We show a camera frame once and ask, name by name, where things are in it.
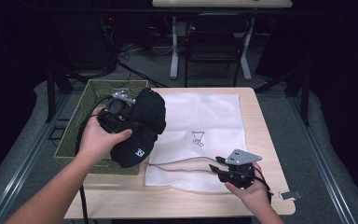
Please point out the grey metal table clip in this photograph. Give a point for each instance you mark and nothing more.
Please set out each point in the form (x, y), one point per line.
(289, 195)

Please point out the grey floor rail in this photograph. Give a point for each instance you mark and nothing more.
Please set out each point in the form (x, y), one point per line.
(323, 174)
(18, 174)

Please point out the dark equipment cabinet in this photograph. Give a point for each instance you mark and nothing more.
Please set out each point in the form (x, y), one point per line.
(84, 40)

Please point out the person's right hand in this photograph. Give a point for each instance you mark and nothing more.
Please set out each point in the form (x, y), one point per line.
(256, 194)

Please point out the green woven basket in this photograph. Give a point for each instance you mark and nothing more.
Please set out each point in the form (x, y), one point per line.
(99, 85)

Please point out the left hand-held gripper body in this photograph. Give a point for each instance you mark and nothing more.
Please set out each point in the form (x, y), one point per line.
(118, 115)

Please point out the black metal stand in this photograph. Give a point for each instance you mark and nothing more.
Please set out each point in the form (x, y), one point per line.
(51, 93)
(306, 99)

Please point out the black chair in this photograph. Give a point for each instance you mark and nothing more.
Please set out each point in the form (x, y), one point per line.
(213, 43)

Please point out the black garment with white logo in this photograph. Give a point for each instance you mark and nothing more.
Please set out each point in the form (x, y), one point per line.
(149, 112)

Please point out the white cloth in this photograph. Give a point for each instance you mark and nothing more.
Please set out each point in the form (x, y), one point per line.
(217, 124)

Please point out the black floor bracket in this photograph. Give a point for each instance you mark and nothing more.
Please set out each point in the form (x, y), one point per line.
(56, 129)

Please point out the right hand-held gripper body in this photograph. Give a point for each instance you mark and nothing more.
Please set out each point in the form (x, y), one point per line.
(240, 171)

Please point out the person's left hand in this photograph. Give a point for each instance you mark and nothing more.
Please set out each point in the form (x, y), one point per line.
(96, 143)

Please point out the background table with white legs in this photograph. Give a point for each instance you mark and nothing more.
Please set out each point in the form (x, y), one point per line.
(220, 3)

